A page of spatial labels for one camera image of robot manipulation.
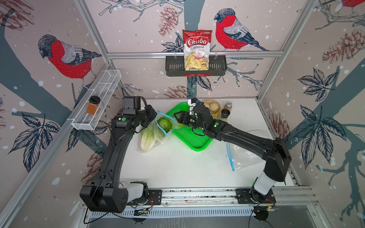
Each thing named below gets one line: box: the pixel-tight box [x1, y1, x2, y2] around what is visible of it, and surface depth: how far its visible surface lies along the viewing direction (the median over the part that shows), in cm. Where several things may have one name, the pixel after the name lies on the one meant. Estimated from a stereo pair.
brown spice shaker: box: [223, 101, 233, 112], surface depth 106 cm
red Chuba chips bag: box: [182, 29, 213, 71], surface depth 87 cm
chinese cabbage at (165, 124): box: [156, 116, 174, 133], surface depth 85 cm
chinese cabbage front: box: [140, 129, 156, 152], surface depth 90 cm
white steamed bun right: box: [209, 102, 220, 114], surface depth 110 cm
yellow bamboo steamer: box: [203, 99, 222, 119], surface depth 110 cm
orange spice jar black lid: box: [86, 95, 101, 115], surface depth 68 cm
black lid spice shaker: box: [220, 108, 231, 119], surface depth 99 cm
